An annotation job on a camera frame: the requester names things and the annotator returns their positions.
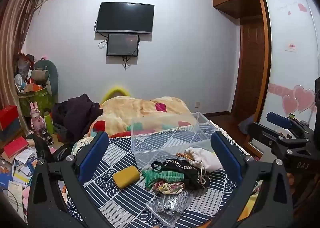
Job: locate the pile of papers and booklets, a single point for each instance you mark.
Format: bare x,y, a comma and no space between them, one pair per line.
17,173

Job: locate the green knitted cloth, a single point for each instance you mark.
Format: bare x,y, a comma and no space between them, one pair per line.
160,176

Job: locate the floral patterned cloth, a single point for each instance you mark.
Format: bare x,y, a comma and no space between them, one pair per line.
167,188

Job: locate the white wall socket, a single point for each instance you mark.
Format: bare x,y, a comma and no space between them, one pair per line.
197,104

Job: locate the red box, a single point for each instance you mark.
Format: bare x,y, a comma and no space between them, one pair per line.
8,116

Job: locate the green bottle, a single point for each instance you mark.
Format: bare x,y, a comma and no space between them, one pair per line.
49,122

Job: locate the large wall television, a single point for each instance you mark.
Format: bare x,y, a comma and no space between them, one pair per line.
125,17

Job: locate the small wall monitor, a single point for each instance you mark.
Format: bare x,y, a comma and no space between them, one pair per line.
123,44

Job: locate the pink bunny toy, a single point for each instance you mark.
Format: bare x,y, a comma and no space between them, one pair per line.
37,117

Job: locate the clear plastic storage box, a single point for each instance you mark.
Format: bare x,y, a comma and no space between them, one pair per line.
150,142

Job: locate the grey blue box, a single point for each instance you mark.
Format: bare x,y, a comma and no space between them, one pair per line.
10,130

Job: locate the grey green neck pillow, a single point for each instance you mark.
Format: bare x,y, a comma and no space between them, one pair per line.
51,72

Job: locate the dark wooden door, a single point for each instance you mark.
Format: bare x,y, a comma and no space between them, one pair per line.
250,67

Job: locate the yellow sponge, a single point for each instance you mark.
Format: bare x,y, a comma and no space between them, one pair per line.
126,176

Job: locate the black flashlight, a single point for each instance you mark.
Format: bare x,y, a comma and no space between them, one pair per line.
46,136

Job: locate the yellow fuzzy pillow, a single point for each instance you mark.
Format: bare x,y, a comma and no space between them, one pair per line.
115,92

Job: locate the black lace garment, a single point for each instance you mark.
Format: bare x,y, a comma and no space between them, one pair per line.
183,168

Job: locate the yellow fleece blanket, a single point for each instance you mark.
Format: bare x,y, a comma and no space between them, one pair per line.
130,110

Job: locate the green storage box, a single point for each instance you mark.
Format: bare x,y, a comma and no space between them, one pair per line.
37,101

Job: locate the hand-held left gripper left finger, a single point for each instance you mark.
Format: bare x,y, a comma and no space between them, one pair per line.
96,151

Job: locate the clear bag of silver glitter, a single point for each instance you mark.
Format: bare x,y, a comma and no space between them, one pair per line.
171,204

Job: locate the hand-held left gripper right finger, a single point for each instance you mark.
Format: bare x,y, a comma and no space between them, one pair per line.
225,151

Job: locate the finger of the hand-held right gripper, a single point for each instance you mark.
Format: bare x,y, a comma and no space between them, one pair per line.
265,134
278,119

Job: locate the small white fan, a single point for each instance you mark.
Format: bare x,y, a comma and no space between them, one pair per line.
18,81

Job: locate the red book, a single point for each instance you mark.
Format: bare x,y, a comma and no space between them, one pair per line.
16,146

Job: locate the striped brown curtain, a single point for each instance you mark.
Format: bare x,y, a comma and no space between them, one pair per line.
15,25

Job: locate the white sliding wardrobe door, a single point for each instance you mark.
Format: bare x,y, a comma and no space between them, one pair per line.
287,67

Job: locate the pile of dark clothes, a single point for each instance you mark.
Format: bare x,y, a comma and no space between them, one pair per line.
75,112

